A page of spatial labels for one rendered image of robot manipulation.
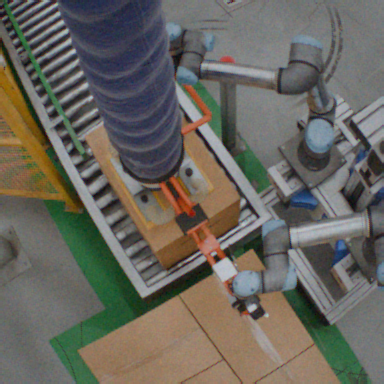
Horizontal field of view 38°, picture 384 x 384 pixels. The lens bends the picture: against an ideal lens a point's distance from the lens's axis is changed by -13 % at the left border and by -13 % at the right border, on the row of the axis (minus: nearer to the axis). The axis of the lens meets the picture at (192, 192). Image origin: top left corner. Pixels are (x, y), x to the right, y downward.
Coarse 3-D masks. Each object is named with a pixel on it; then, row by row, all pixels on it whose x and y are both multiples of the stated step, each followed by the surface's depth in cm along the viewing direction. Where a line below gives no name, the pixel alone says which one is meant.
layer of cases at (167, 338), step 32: (256, 256) 288; (192, 288) 285; (224, 288) 284; (160, 320) 281; (192, 320) 280; (224, 320) 279; (256, 320) 278; (288, 320) 277; (96, 352) 277; (128, 352) 276; (160, 352) 276; (192, 352) 275; (224, 352) 274; (256, 352) 273; (288, 352) 272; (320, 352) 271
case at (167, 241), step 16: (96, 128) 267; (96, 144) 264; (192, 144) 262; (208, 160) 259; (112, 176) 260; (208, 176) 257; (224, 176) 257; (160, 192) 256; (224, 192) 255; (128, 208) 255; (208, 208) 253; (224, 208) 253; (176, 224) 252; (208, 224) 259; (224, 224) 276; (160, 240) 251; (176, 240) 252; (192, 240) 267; (160, 256) 259; (176, 256) 276
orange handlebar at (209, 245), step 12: (192, 96) 235; (204, 108) 233; (204, 120) 232; (168, 192) 224; (180, 192) 224; (204, 228) 220; (204, 240) 218; (216, 240) 218; (204, 252) 217; (228, 288) 213
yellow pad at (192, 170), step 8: (184, 144) 242; (192, 160) 240; (184, 168) 239; (192, 168) 239; (200, 168) 239; (184, 176) 238; (192, 176) 238; (200, 176) 238; (184, 184) 238; (208, 184) 237; (192, 192) 236; (208, 192) 236
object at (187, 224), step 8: (192, 208) 222; (200, 208) 221; (176, 216) 221; (184, 216) 221; (200, 216) 221; (184, 224) 220; (192, 224) 220; (200, 224) 219; (184, 232) 218; (192, 232) 220
